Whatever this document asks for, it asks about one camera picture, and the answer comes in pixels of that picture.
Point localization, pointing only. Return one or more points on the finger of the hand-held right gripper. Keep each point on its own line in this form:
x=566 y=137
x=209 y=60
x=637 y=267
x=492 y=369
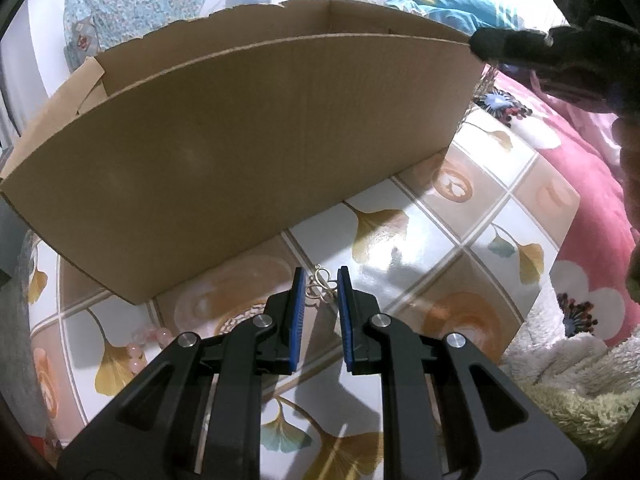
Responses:
x=505 y=45

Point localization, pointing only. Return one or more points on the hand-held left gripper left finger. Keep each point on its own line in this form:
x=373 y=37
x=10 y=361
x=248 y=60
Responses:
x=298 y=315

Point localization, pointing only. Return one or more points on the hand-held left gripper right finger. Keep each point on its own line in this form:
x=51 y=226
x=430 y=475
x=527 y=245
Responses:
x=345 y=315

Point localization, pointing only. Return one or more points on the brown cardboard box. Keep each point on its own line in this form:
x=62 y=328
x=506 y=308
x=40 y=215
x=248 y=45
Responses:
x=225 y=160

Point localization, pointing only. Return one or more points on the person's right hand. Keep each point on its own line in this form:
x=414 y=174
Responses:
x=629 y=152

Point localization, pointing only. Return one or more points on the blue printed blanket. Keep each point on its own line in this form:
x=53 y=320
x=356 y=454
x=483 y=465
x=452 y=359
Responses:
x=450 y=15

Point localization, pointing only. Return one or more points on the tile-patterned tablecloth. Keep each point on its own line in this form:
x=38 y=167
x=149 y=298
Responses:
x=450 y=240

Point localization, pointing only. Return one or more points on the pink flowered blanket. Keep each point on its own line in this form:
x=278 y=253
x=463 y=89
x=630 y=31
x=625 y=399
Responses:
x=585 y=200

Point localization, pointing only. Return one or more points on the white fluffy blanket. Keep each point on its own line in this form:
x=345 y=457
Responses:
x=565 y=375

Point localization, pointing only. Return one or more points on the teal floral curtain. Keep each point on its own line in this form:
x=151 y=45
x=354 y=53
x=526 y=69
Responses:
x=140 y=5

